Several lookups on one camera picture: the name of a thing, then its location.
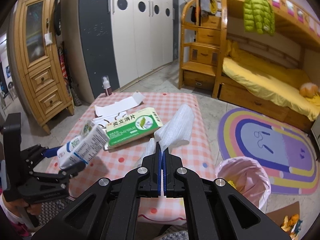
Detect yellow and grey clothes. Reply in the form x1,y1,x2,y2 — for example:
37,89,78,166
184,0,217,18

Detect orange plush toy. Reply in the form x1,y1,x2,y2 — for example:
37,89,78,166
299,82,319,98

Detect white foam sheet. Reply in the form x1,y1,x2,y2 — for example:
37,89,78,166
135,103,195,168

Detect green medicine box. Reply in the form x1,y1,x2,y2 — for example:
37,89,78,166
104,107,164,148

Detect brown cardboard sheet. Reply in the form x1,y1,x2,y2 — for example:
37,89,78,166
265,201,300,230

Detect brown spray bottle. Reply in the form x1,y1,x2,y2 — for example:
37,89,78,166
102,75,112,96

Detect grey and white wardrobe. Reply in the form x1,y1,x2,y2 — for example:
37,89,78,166
79,0,179,98

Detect dark hanging cloth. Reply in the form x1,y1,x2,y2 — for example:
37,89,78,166
54,0,62,36

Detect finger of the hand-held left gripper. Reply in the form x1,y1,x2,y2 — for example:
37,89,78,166
29,160,87,184
20,144,64,172

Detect white milk carton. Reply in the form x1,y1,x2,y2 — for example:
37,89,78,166
57,120,110,170

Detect yellow bedsheet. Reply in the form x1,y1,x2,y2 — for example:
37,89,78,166
222,41,320,122

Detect wooden bunk bed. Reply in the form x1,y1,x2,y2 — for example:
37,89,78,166
212,0,320,133

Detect wooden stair drawer unit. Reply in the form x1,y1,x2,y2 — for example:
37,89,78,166
179,0,228,92

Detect green puffer jacket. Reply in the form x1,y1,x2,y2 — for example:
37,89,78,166
243,0,275,37

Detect person's left hand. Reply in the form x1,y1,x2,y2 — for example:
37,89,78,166
24,201,42,217

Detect flattened white paper box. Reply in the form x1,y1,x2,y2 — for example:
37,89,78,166
91,92,145,130

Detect trash bin with pink bag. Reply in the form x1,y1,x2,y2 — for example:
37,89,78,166
215,156,272,214

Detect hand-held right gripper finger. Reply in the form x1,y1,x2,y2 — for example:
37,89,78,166
162,151,292,240
32,142,162,240

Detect leaning dark umbrella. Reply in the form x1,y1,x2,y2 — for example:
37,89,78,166
58,41,82,107

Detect pink checked tablecloth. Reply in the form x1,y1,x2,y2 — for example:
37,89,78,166
49,92,217,227

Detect rainbow oval rug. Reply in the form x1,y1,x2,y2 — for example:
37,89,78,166
217,107,318,195

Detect pile of orange peels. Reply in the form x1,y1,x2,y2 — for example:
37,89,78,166
281,214,300,230

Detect wooden corner cabinet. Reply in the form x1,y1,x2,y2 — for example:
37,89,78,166
12,0,75,134

